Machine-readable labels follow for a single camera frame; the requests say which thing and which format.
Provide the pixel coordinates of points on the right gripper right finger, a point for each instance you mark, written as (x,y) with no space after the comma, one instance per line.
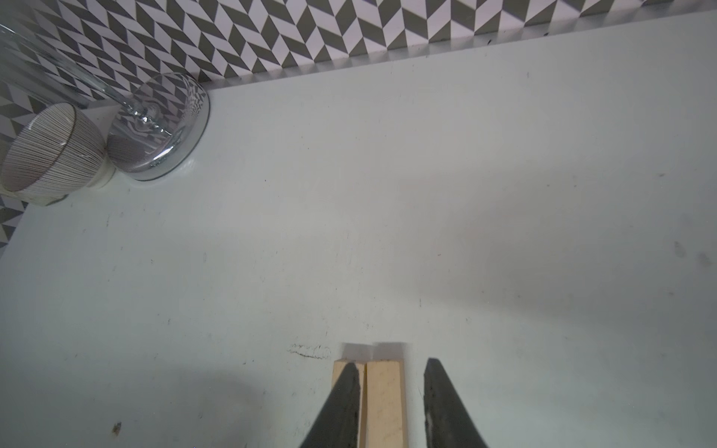
(447,422)

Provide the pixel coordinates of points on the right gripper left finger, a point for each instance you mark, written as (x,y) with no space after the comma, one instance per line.
(338,422)

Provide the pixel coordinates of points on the striped ceramic bowl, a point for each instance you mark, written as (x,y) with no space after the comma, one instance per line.
(58,153)

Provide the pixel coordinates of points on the chrome wire glass stand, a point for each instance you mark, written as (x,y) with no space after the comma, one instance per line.
(158,125)

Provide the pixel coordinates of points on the natural wood block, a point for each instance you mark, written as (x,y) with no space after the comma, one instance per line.
(386,422)
(337,369)

